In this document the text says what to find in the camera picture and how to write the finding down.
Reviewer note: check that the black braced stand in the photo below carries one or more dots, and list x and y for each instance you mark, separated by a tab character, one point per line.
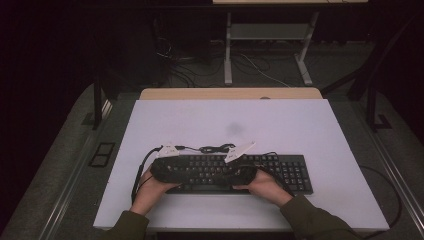
371	100

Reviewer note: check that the grey metal desk frame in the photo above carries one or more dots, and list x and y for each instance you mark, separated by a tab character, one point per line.
228	66

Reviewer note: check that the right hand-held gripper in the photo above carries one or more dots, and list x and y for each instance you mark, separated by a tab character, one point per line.
238	175

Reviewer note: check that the aluminium floor rail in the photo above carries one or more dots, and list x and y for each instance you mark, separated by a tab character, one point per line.
66	196
396	160

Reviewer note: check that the black upright stand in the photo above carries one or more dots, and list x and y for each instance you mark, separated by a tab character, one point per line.
97	106

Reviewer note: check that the person's right hand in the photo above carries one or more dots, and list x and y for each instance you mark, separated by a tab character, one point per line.
266	190

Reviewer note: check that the black computer keyboard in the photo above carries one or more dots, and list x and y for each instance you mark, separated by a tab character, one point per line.
290	173

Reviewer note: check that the person's left hand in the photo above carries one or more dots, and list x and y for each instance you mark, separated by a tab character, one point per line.
146	196

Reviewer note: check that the grey round table grommet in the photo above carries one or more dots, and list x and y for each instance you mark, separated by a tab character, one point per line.
265	98

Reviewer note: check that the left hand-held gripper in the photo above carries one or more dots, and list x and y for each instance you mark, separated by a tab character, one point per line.
170	170

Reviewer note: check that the black floor socket frame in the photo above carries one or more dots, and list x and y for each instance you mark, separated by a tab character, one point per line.
101	154

